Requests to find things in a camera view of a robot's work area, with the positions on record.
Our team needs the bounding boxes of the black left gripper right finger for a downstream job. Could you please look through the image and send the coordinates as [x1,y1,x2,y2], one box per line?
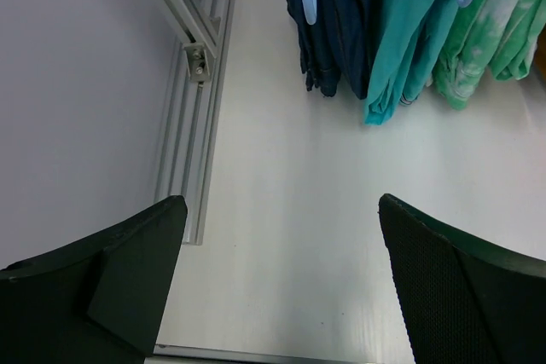
[379,194,545,363]

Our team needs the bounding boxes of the green tie-dye garment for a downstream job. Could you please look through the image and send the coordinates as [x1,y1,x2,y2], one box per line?
[433,0,545,110]

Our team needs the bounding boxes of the navy denim trousers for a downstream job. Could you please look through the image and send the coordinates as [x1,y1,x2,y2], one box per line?
[286,0,380,100]

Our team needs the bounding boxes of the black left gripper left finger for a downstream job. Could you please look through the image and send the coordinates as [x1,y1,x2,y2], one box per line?
[1,195,188,363]

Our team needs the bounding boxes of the teal garment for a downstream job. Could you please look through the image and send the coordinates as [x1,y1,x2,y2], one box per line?
[364,0,459,125]

